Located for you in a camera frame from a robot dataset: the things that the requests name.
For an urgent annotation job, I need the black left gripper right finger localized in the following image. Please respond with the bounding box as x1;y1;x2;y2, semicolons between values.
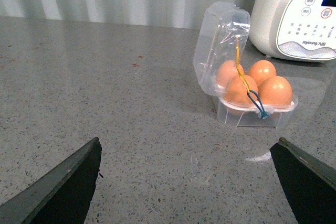
270;137;335;223

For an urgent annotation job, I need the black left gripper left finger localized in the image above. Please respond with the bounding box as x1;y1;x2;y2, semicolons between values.
1;137;102;223

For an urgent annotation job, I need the brown egg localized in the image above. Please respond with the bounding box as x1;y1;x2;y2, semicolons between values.
224;75;258;104
215;60;238;89
247;60;277;87
258;76;293;105

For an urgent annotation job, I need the blue rubber band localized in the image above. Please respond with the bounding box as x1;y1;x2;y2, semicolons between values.
247;90;269;119

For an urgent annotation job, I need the white Joyoung soymilk maker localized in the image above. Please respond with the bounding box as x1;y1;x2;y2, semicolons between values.
249;0;335;62

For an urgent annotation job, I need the clear plastic egg box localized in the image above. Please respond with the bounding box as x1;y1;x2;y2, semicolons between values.
193;2;298;129

